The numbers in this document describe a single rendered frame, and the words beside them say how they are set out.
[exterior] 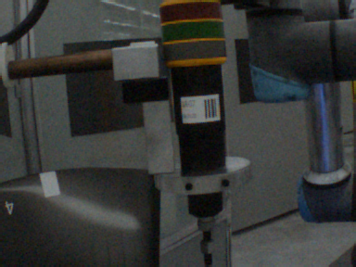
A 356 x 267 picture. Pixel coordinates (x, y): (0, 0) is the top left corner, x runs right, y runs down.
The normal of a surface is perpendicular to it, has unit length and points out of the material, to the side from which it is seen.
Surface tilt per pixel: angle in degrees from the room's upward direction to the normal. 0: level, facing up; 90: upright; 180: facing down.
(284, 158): 90
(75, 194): 40
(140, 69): 90
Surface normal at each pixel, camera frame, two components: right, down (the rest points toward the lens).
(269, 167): 0.51, 0.00
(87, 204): 0.03, -0.75
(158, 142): -0.03, 0.06
